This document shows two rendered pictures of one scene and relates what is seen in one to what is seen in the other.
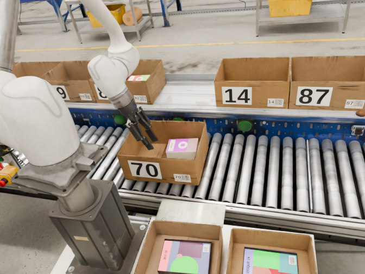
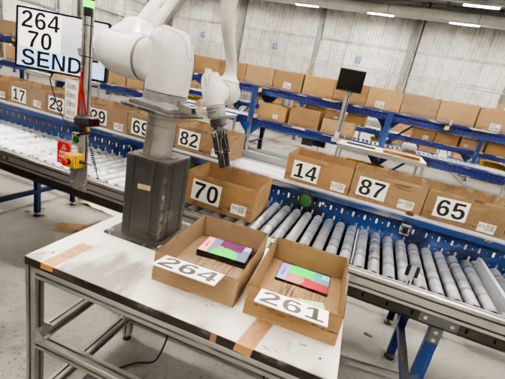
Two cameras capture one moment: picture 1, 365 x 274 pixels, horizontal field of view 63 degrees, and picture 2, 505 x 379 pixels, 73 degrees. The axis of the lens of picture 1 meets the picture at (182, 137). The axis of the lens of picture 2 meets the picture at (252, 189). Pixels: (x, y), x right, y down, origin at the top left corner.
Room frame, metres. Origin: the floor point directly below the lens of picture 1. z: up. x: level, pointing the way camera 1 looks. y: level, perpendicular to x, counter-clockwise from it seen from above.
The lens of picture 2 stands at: (-0.55, 0.11, 1.40)
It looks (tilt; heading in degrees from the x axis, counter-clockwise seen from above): 17 degrees down; 356
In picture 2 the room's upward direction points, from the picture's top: 11 degrees clockwise
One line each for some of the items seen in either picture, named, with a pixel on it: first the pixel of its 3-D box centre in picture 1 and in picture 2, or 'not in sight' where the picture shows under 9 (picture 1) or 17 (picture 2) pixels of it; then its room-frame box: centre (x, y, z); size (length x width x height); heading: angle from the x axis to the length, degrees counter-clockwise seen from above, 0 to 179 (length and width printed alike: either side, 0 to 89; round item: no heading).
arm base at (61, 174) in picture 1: (62, 156); (169, 101); (0.71, 0.37, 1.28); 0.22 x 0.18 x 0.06; 62
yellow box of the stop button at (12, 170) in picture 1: (14, 176); (78, 162); (1.20, 0.90, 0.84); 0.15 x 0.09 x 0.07; 68
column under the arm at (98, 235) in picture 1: (96, 224); (155, 193); (0.73, 0.38, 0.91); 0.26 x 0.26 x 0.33; 70
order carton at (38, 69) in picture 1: (32, 81); (119, 116); (2.09, 1.01, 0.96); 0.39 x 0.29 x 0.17; 68
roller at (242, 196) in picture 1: (246, 167); (297, 228); (1.07, -0.30, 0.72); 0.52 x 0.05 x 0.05; 158
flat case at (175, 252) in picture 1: (185, 256); (226, 250); (0.62, 0.07, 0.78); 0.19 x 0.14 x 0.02; 74
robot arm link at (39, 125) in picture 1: (36, 117); (168, 60); (0.73, 0.39, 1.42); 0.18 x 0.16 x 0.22; 66
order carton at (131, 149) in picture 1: (165, 150); (228, 189); (1.19, 0.10, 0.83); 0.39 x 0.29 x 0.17; 70
